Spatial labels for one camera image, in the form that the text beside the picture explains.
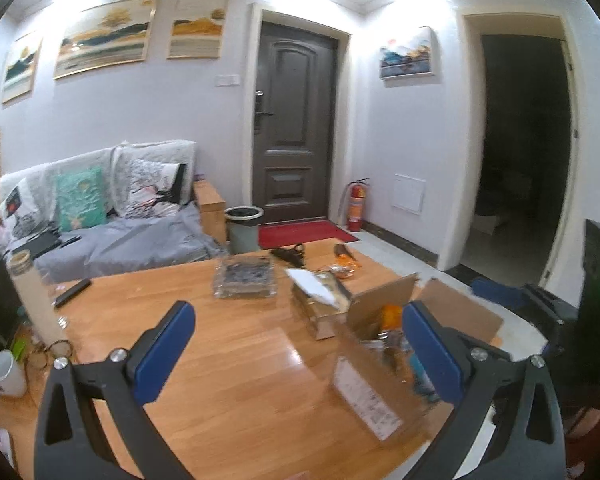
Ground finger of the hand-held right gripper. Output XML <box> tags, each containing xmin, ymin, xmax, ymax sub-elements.
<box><xmin>469</xmin><ymin>276</ymin><xmax>577</xmax><ymax>328</ymax></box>

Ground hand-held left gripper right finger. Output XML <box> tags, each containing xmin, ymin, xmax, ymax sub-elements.
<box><xmin>401</xmin><ymin>300</ymin><xmax>567</xmax><ymax>480</ymax></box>

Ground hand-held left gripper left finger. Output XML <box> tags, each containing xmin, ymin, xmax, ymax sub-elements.
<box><xmin>32</xmin><ymin>300</ymin><xmax>197</xmax><ymax>480</ymax></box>

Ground orange transparent packet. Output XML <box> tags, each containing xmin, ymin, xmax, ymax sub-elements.
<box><xmin>379</xmin><ymin>304</ymin><xmax>407</xmax><ymax>335</ymax></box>

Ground cardboard box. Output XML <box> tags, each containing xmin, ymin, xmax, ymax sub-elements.
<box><xmin>332</xmin><ymin>272</ymin><xmax>504</xmax><ymax>443</ymax></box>

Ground person's right hand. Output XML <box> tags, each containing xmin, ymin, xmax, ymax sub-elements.
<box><xmin>566</xmin><ymin>387</ymin><xmax>600</xmax><ymax>440</ymax></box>

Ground eyeglasses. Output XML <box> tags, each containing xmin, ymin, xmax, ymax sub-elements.
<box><xmin>27</xmin><ymin>339</ymin><xmax>74</xmax><ymax>374</ymax></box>

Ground black remote control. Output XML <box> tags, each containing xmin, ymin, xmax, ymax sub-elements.
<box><xmin>53</xmin><ymin>278</ymin><xmax>92</xmax><ymax>309</ymax></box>

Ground glass ashtray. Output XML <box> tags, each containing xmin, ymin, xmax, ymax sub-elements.
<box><xmin>212</xmin><ymin>254</ymin><xmax>280</xmax><ymax>302</ymax></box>

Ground grey sofa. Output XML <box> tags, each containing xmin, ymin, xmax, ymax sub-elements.
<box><xmin>0</xmin><ymin>139</ymin><xmax>227</xmax><ymax>285</ymax></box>

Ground golden tissue box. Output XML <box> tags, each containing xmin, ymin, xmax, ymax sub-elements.
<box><xmin>285</xmin><ymin>268</ymin><xmax>357</xmax><ymax>342</ymax></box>

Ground small orange wrapper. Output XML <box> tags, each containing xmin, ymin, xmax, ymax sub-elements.
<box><xmin>322</xmin><ymin>255</ymin><xmax>362</xmax><ymax>282</ymax></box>

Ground beige thermos bottle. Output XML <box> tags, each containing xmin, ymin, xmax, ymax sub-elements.
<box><xmin>5</xmin><ymin>248</ymin><xmax>67</xmax><ymax>347</ymax></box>

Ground grey trash bin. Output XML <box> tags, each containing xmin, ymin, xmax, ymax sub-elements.
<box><xmin>223</xmin><ymin>205</ymin><xmax>264</xmax><ymax>255</ymax></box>

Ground wooden side table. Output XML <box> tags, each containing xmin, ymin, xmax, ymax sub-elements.
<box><xmin>192</xmin><ymin>179</ymin><xmax>228</xmax><ymax>247</ymax></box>

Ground white mug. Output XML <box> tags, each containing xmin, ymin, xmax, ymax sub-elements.
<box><xmin>0</xmin><ymin>350</ymin><xmax>29</xmax><ymax>399</ymax></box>

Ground black scissors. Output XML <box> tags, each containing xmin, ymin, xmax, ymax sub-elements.
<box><xmin>269</xmin><ymin>242</ymin><xmax>309</xmax><ymax>267</ymax></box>

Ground red fire extinguisher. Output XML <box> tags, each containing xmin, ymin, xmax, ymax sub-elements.
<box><xmin>340</xmin><ymin>177</ymin><xmax>370</xmax><ymax>234</ymax></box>

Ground black laptop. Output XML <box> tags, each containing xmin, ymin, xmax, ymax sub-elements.
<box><xmin>12</xmin><ymin>232</ymin><xmax>64</xmax><ymax>262</ymax></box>

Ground white tree print pillow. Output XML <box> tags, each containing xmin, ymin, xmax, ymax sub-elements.
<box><xmin>114</xmin><ymin>158</ymin><xmax>194</xmax><ymax>221</ymax></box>

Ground teal pillow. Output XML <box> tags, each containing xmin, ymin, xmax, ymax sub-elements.
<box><xmin>53</xmin><ymin>165</ymin><xmax>109</xmax><ymax>234</ymax></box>

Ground red doormat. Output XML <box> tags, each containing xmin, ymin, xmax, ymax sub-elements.
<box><xmin>257</xmin><ymin>219</ymin><xmax>361</xmax><ymax>250</ymax></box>

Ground black white pillow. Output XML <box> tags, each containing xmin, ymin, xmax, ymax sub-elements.
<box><xmin>0</xmin><ymin>179</ymin><xmax>57</xmax><ymax>242</ymax></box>

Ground blue mountain painting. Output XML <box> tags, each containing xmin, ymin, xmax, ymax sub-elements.
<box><xmin>378</xmin><ymin>25</ymin><xmax>439</xmax><ymax>81</ymax></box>

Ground dark door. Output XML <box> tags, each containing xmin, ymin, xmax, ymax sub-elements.
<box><xmin>252</xmin><ymin>22</ymin><xmax>341</xmax><ymax>225</ymax></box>

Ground narrow framed painting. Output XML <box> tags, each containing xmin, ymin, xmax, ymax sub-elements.
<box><xmin>0</xmin><ymin>32</ymin><xmax>44</xmax><ymax>106</ymax></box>

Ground wide framed landscape painting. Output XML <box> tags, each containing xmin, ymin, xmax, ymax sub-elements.
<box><xmin>52</xmin><ymin>0</ymin><xmax>159</xmax><ymax>81</ymax></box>

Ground white wall panel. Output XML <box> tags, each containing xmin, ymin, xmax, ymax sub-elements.
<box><xmin>392</xmin><ymin>173</ymin><xmax>425</xmax><ymax>215</ymax></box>

